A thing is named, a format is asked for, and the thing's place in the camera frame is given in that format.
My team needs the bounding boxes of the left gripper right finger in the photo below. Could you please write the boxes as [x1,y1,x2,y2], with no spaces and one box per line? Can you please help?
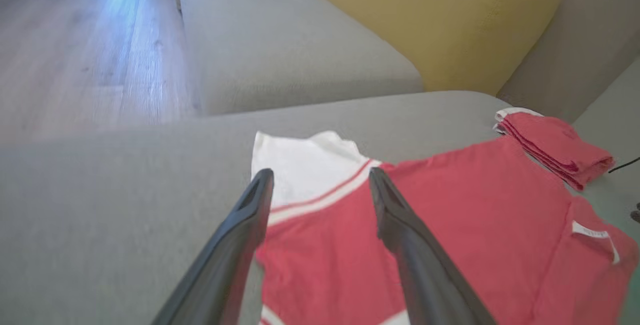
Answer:
[368,167,498,325]

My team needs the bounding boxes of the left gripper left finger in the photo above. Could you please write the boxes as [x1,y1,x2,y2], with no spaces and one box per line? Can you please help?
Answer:
[152,168,275,325]

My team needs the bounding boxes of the red shirt white sleeves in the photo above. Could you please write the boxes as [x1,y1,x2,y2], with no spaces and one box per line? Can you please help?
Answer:
[250,130,640,325]

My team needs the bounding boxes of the red shorts white trim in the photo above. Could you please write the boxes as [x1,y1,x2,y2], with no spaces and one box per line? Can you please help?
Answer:
[492,107,616,192]

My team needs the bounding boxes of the yellow sofa back cushion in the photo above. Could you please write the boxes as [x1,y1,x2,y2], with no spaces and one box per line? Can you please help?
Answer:
[300,0,566,97]

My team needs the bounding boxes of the grey-brown sofa backrest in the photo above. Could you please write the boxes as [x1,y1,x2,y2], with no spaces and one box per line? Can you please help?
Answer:
[497,0,640,123]

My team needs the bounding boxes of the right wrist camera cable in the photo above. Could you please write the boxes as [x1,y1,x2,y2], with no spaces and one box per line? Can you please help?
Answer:
[607,156,640,174]

